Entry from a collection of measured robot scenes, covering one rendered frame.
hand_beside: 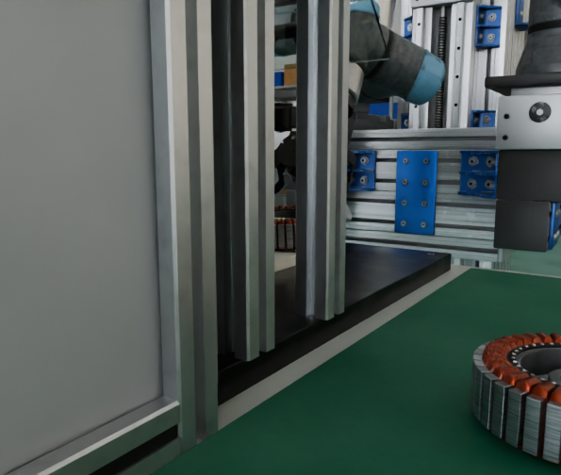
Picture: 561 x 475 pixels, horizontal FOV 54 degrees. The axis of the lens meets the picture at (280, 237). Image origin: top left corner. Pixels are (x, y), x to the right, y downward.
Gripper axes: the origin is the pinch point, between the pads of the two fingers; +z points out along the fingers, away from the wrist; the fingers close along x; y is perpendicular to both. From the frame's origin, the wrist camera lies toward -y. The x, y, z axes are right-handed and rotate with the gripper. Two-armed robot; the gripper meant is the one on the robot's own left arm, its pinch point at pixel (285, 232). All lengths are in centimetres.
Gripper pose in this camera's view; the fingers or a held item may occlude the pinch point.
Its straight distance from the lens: 68.9
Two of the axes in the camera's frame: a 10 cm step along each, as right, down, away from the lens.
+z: -2.6, 9.4, -2.1
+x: -8.3, -1.0, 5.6
